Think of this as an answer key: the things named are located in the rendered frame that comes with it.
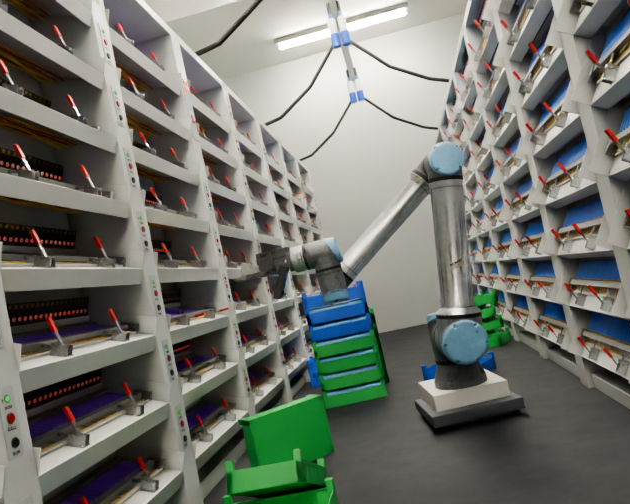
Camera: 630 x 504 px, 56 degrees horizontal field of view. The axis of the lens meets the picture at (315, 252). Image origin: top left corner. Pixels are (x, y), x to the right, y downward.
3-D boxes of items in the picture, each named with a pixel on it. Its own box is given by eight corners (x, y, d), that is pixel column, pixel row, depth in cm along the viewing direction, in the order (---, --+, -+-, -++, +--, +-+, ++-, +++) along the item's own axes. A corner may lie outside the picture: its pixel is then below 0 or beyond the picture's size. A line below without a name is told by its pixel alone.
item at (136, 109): (189, 141, 242) (192, 107, 242) (118, 99, 182) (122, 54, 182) (142, 139, 245) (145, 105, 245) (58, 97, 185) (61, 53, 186)
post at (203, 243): (262, 441, 244) (177, 35, 254) (256, 448, 234) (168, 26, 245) (216, 449, 247) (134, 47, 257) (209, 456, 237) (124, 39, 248)
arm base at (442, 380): (472, 373, 228) (466, 347, 228) (497, 379, 210) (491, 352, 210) (427, 385, 224) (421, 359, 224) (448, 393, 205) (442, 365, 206)
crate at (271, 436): (334, 451, 206) (321, 449, 213) (322, 394, 208) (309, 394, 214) (261, 483, 188) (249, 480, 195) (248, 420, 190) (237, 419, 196)
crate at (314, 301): (362, 295, 303) (359, 280, 303) (365, 296, 283) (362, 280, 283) (305, 308, 303) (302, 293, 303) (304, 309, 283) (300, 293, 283)
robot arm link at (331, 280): (349, 298, 208) (341, 264, 208) (351, 300, 197) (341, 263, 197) (324, 304, 208) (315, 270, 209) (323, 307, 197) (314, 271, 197)
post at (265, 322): (293, 403, 313) (226, 85, 323) (290, 407, 304) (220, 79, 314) (257, 410, 316) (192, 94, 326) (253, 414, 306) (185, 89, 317)
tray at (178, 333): (227, 326, 238) (229, 302, 238) (168, 346, 178) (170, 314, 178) (180, 322, 241) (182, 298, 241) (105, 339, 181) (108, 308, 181)
